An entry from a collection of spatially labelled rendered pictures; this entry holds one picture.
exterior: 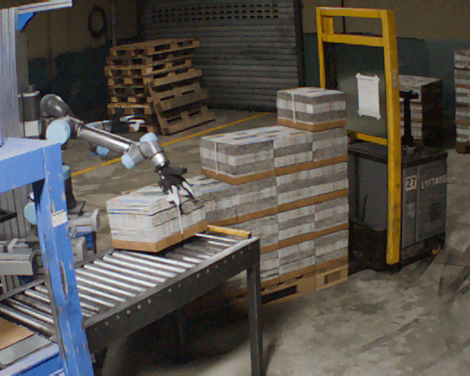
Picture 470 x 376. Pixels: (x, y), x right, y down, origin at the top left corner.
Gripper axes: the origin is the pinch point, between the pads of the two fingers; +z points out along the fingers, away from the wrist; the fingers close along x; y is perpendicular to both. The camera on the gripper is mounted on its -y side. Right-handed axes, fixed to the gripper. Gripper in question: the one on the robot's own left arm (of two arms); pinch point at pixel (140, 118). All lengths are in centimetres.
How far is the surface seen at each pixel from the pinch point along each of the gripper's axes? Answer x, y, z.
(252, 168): 41, 27, 54
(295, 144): 35, 18, 87
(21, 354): 191, 18, -120
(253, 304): 129, 60, 8
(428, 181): 45, 57, 197
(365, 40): 15, -41, 154
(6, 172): 205, -55, -117
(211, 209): 46, 45, 26
